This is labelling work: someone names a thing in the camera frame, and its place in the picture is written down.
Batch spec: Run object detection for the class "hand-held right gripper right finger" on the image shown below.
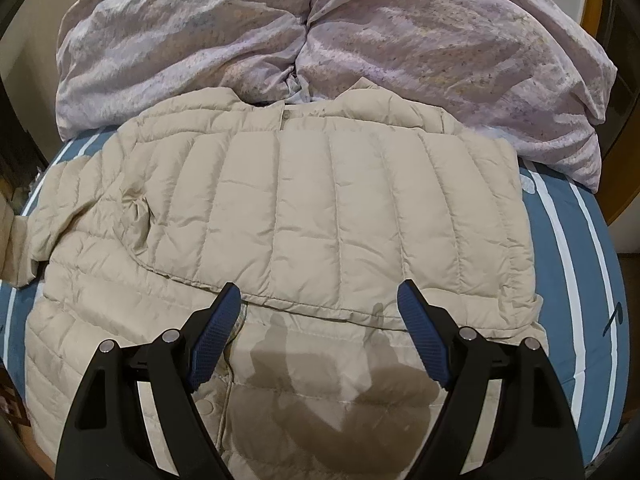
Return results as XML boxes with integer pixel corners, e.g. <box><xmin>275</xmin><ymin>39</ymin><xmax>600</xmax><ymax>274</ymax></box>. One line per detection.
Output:
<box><xmin>397</xmin><ymin>280</ymin><xmax>586</xmax><ymax>480</ymax></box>

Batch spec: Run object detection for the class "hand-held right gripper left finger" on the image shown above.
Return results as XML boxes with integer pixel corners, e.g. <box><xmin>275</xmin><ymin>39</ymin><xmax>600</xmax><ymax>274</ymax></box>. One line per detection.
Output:
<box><xmin>55</xmin><ymin>282</ymin><xmax>246</xmax><ymax>480</ymax></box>

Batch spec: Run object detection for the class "beige puffer jacket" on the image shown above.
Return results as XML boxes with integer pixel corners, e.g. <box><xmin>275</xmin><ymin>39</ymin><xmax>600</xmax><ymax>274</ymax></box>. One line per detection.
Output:
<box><xmin>22</xmin><ymin>77</ymin><xmax>548</xmax><ymax>480</ymax></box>

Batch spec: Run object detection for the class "blue striped bed sheet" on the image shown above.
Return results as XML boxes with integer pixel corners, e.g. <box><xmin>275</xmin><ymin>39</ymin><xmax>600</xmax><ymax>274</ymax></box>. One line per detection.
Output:
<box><xmin>0</xmin><ymin>125</ymin><xmax>632</xmax><ymax>480</ymax></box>

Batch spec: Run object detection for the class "cardboard box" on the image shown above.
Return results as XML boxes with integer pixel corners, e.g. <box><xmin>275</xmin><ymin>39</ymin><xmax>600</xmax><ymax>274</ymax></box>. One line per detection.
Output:
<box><xmin>0</xmin><ymin>205</ymin><xmax>33</xmax><ymax>288</ymax></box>

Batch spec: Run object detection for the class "lavender duvet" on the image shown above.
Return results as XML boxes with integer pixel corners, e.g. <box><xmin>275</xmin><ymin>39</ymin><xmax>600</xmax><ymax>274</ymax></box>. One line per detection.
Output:
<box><xmin>54</xmin><ymin>0</ymin><xmax>617</xmax><ymax>193</ymax></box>

